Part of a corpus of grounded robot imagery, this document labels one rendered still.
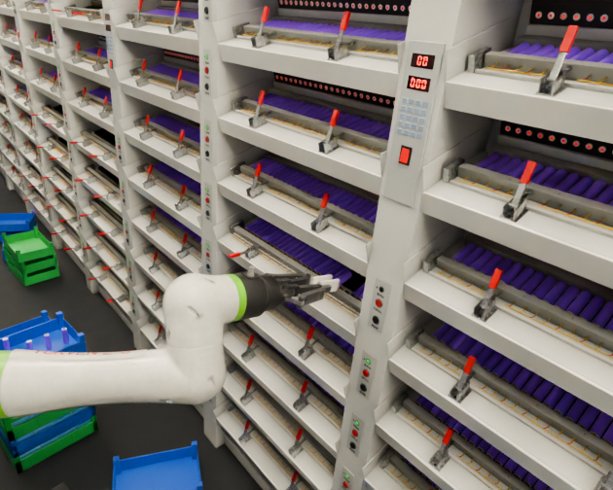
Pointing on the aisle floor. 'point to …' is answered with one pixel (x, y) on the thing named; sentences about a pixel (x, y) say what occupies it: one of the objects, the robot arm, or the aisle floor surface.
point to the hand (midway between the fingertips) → (324, 284)
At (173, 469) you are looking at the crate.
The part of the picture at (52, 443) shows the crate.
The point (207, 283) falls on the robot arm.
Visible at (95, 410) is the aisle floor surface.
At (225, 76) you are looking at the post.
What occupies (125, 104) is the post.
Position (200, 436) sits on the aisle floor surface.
